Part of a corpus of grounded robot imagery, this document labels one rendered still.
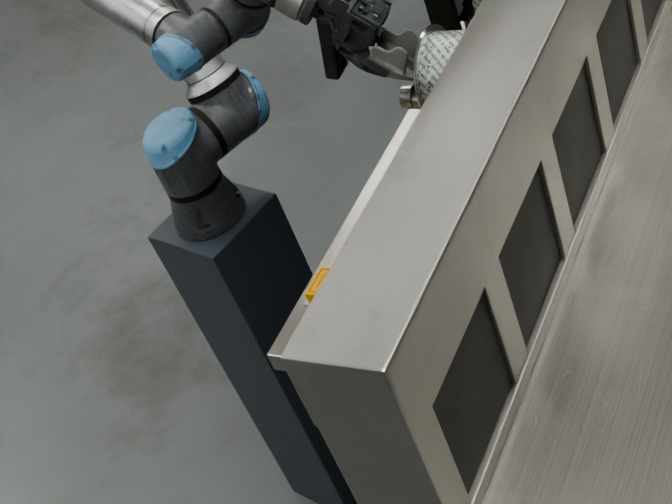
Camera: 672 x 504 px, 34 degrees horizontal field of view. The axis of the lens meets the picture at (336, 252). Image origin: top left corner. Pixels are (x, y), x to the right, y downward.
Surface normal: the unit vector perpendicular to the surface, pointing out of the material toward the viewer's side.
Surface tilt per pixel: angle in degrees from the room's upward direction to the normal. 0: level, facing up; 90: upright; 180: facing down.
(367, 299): 0
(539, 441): 0
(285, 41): 0
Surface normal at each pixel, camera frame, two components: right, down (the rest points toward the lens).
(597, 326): -0.31, -0.72
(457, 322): 0.87, 0.07
